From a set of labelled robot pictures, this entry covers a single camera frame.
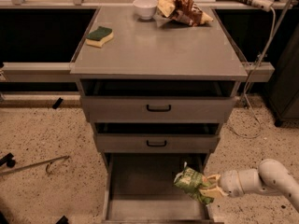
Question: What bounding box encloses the black drawer handle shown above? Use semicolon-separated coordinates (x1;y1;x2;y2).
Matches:
146;140;167;147
146;105;172;112

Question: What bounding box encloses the black caster foot left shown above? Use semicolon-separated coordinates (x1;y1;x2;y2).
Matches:
0;153;16;168

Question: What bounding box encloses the grey horizontal frame rail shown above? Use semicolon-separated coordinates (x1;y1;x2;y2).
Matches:
1;62;275;82

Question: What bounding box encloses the black clip on floor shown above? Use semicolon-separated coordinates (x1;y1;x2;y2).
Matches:
52;97;64;109

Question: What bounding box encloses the white ceramic bowl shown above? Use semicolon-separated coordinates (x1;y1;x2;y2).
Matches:
133;0;158;20

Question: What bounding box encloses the bottom grey open drawer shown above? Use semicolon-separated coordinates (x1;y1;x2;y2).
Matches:
102;153;214;224

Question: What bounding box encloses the grey metal drawer cabinet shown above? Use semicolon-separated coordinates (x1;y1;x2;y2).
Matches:
70;4;249;224

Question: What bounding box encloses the metal rod on floor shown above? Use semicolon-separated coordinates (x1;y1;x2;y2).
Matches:
0;155;70;176

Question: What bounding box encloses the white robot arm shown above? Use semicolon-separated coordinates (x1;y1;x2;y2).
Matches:
199;159;299;212

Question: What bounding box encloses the top grey drawer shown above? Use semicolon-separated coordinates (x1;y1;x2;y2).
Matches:
79;79;238;123

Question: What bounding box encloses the black top drawer handle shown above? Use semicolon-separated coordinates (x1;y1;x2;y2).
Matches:
146;105;172;112

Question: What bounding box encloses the dark cabinet at right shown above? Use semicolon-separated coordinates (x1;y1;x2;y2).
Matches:
266;25;299;127

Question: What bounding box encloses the middle grey drawer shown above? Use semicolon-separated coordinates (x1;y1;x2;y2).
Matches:
93;122;220;153

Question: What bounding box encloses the green yellow sponge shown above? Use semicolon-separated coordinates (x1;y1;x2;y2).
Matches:
86;26;114;48

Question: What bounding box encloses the brown yellow chip bag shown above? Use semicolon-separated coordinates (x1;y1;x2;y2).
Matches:
157;0;213;27

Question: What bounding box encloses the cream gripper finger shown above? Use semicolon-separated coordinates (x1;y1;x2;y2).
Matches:
200;186;227;198
206;174;221;183

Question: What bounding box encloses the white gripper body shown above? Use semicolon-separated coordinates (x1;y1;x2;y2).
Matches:
220;170;245;198

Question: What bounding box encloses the green jalapeno chip bag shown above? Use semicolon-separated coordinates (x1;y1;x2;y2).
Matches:
174;163;214;205

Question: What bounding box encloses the black middle drawer handle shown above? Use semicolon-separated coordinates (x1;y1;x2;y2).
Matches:
146;140;167;147

